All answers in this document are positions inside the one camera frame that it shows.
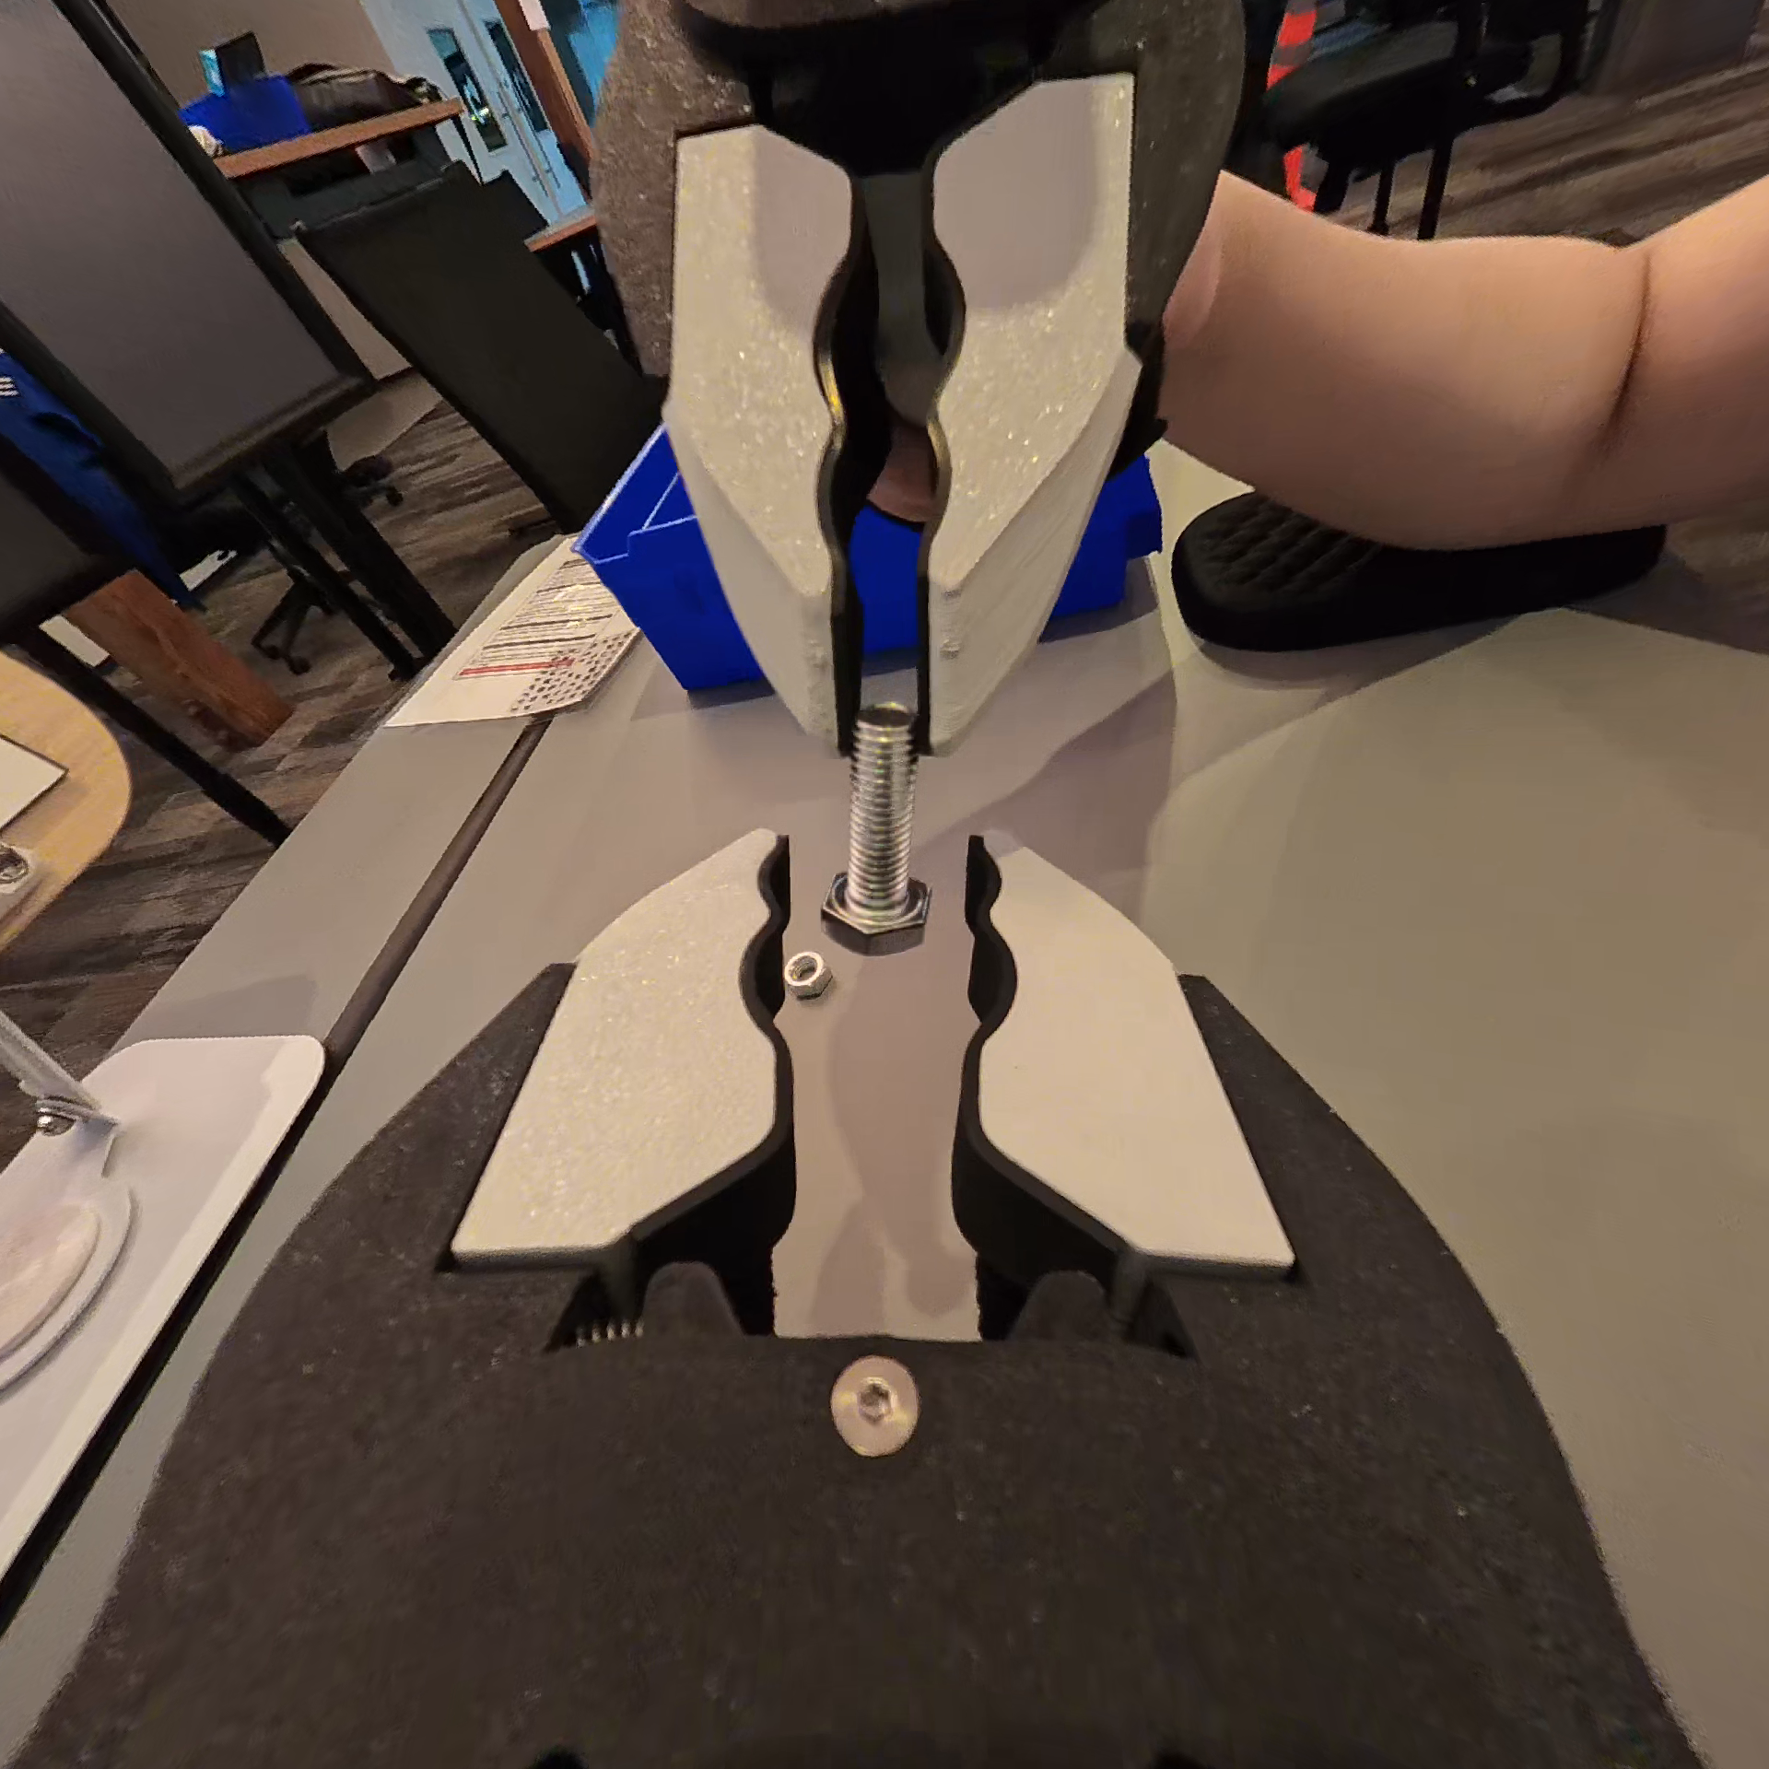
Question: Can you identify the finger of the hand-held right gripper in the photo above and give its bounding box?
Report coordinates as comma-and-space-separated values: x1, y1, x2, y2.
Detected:
916, 72, 1151, 760
661, 123, 894, 758

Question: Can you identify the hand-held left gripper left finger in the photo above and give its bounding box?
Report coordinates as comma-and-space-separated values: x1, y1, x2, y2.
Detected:
448, 829, 804, 1338

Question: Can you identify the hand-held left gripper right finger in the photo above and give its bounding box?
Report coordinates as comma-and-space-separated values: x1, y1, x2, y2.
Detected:
957, 832, 1297, 1345

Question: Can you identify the large steel bolt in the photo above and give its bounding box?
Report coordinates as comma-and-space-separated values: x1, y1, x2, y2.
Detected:
844, 698, 920, 899

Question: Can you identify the person's right forearm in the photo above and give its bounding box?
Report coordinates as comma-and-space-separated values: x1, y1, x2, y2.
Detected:
1158, 173, 1769, 553

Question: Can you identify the person's right hand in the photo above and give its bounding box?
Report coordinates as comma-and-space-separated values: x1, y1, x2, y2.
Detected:
869, 418, 946, 526

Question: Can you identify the blue plastic bin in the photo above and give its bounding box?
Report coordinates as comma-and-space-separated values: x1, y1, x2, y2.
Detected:
573, 427, 1164, 692

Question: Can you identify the black mesh office chair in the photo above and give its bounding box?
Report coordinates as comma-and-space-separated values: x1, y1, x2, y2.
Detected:
1240, 0, 1595, 240

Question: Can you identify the black panel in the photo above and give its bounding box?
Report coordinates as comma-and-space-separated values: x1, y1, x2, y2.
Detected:
292, 161, 666, 534

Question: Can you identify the laminated printed instruction sheet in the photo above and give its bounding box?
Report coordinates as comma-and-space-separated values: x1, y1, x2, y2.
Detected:
385, 541, 646, 730

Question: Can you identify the wooden board document stand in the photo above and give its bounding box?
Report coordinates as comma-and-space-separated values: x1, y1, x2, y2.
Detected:
0, 649, 329, 1400

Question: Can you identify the wooden top table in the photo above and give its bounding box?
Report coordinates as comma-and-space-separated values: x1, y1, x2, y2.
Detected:
211, 96, 467, 184

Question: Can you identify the blue storage box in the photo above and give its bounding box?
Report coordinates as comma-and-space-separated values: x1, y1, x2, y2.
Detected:
178, 74, 313, 156

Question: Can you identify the black framed display board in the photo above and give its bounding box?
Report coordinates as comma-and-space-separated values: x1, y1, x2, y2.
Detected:
0, 0, 462, 848

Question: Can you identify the printed instruction poster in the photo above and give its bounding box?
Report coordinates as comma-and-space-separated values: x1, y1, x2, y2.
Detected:
0, 733, 70, 834

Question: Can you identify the wooden post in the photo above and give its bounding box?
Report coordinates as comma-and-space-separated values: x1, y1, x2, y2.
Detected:
61, 567, 295, 752

